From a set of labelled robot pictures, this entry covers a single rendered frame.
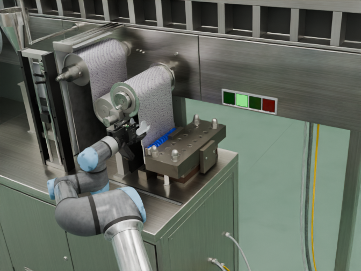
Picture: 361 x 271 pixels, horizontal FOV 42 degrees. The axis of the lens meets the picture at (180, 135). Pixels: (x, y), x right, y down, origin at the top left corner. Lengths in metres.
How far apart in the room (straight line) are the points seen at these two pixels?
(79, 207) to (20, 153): 1.08
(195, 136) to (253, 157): 1.92
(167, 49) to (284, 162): 2.00
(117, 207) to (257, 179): 2.39
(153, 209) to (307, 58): 0.81
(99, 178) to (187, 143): 0.45
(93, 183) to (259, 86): 0.76
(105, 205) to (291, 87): 0.90
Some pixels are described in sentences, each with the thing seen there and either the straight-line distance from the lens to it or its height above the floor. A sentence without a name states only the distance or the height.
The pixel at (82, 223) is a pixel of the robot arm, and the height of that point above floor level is 1.18.
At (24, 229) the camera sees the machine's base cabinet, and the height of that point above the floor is 0.59.
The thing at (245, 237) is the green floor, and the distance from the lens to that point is 3.11.
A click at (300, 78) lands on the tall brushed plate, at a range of 1.87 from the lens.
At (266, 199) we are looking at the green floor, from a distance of 3.45.
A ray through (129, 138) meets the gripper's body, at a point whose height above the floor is 1.15.
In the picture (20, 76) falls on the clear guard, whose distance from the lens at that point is 2.81.
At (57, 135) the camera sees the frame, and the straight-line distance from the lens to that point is 2.10.
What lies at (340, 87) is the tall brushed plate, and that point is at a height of 1.30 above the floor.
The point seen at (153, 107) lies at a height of 1.19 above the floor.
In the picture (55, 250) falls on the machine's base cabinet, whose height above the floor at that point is 0.54.
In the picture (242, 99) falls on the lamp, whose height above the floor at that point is 1.19.
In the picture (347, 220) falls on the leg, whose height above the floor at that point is 0.61.
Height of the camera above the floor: 1.98
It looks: 27 degrees down
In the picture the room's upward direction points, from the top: 4 degrees counter-clockwise
